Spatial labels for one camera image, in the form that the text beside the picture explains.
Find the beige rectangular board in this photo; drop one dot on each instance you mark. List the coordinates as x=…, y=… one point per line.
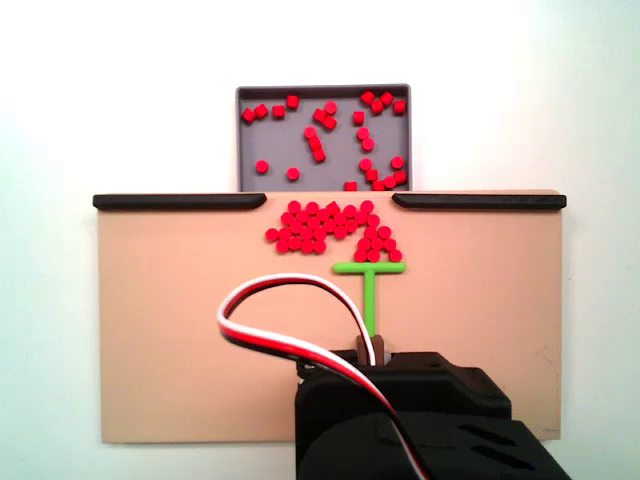
x=175, y=325

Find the green T-shaped pusher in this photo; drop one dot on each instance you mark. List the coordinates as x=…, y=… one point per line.
x=370, y=300

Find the brown tool holder block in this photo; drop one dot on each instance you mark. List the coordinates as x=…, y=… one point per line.
x=381, y=350

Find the grey rectangular tray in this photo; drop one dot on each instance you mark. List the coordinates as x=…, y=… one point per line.
x=280, y=145

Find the black edge rail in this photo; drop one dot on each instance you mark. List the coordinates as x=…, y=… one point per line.
x=475, y=201
x=175, y=201

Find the red cylindrical granule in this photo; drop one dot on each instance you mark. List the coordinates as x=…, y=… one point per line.
x=390, y=244
x=313, y=222
x=371, y=175
x=367, y=97
x=370, y=232
x=373, y=220
x=294, y=206
x=284, y=233
x=271, y=234
x=282, y=245
x=367, y=206
x=368, y=144
x=319, y=245
x=328, y=122
x=395, y=255
x=310, y=132
x=323, y=215
x=262, y=166
x=349, y=210
x=314, y=142
x=287, y=218
x=295, y=243
x=293, y=173
x=260, y=110
x=293, y=101
x=340, y=219
x=377, y=106
x=312, y=208
x=373, y=256
x=340, y=231
x=397, y=162
x=319, y=155
x=307, y=246
x=350, y=186
x=399, y=107
x=360, y=217
x=378, y=185
x=318, y=234
x=351, y=226
x=302, y=216
x=365, y=164
x=278, y=111
x=329, y=226
x=295, y=228
x=358, y=118
x=384, y=232
x=248, y=115
x=390, y=181
x=306, y=233
x=320, y=115
x=386, y=98
x=360, y=255
x=332, y=207
x=330, y=107
x=362, y=133
x=400, y=176
x=364, y=244
x=377, y=243

